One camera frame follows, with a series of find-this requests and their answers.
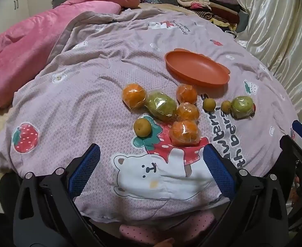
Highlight small brown round fruit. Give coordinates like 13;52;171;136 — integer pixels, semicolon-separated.
203;98;216;112
221;100;232;114
133;118;151;136

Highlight pink quilt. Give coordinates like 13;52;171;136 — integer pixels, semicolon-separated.
0;0;141;116

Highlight plastic-wrapped green fruit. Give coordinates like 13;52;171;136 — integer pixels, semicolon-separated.
230;96;254;119
145;90;178;122

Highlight orange plastic plate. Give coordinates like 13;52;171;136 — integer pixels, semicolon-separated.
165;48;231;86

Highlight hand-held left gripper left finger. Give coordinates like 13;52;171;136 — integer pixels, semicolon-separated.
13;143;101;247

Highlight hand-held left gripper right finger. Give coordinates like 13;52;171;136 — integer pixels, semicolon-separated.
200;143;289;247

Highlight cream satin curtain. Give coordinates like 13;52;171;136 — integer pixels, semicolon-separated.
233;0;302;134

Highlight stack of folded clothes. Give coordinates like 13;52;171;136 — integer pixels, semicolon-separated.
177;0;249;38

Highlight plastic-wrapped orange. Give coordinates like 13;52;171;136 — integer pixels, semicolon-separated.
176;102;200;122
122;84;147;108
169;120;200;147
176;84;198;105

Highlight pink dotted pants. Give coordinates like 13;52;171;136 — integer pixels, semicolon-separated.
119;210;216;247

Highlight purple printed blanket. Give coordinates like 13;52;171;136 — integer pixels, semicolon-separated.
0;10;299;224

